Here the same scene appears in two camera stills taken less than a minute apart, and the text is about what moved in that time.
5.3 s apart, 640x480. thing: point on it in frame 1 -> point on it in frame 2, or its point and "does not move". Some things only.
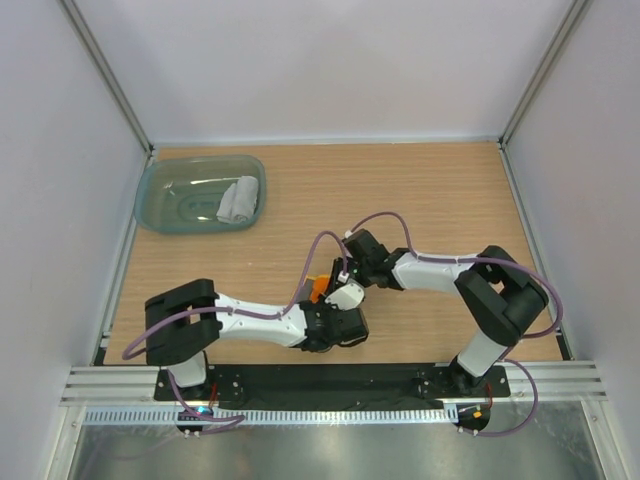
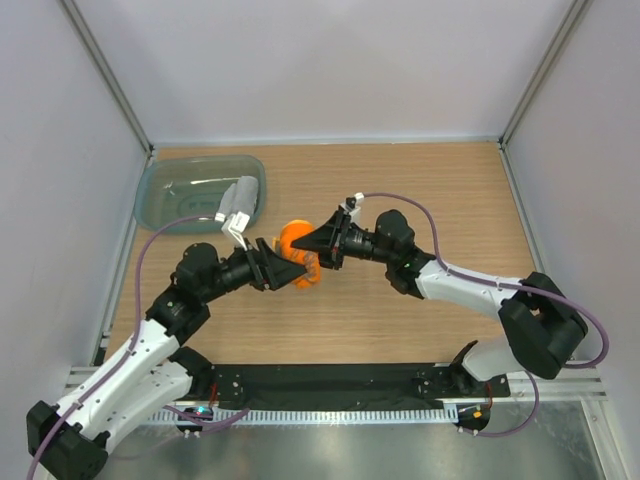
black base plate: x=336 y=381 does not move
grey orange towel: x=314 y=285 -> x=291 y=232
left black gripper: x=325 y=304 -> x=268 y=268
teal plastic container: x=183 y=193 does not move
